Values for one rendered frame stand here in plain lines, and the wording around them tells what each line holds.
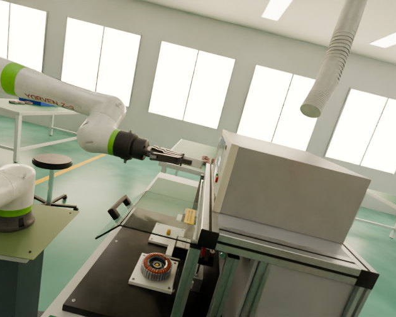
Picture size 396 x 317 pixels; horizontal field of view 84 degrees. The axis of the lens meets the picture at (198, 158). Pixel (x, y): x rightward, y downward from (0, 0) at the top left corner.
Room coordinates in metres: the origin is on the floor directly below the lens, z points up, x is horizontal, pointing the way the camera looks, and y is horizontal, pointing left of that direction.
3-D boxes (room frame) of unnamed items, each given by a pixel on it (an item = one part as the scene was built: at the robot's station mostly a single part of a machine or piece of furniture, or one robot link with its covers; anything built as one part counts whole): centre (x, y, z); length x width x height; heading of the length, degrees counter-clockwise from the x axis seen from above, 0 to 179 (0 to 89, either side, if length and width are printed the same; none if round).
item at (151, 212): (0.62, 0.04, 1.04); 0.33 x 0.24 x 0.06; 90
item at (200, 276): (0.70, -0.09, 0.80); 0.08 x 0.05 x 0.06; 0
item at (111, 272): (0.82, 0.03, 0.76); 0.64 x 0.47 x 0.02; 0
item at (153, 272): (0.70, 0.05, 0.80); 0.11 x 0.11 x 0.04
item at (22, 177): (0.79, 0.69, 0.91); 0.16 x 0.13 x 0.19; 4
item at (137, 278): (0.70, 0.05, 0.78); 0.15 x 0.15 x 0.01; 0
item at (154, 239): (0.94, 0.05, 0.78); 0.15 x 0.15 x 0.01; 0
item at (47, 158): (2.10, 1.39, 0.28); 0.54 x 0.49 x 0.56; 90
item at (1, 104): (3.88, 2.94, 0.38); 1.90 x 0.90 x 0.75; 0
